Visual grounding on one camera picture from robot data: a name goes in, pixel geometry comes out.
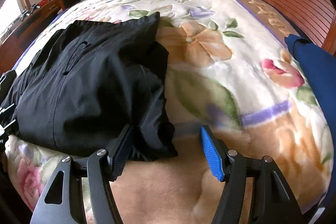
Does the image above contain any black button coat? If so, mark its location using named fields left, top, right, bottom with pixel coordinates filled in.
left=1, top=12, right=178, bottom=161

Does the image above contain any long wooden desk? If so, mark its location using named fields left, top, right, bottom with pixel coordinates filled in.
left=0, top=0, right=61, bottom=73

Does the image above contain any bright window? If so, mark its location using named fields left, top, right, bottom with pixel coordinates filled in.
left=1, top=0, right=31, bottom=37

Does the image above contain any navy blue bed sheet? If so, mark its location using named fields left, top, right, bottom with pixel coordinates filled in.
left=12, top=8, right=69, bottom=70

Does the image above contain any blue folded garment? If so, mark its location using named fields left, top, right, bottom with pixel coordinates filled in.
left=284, top=34, right=336, bottom=130

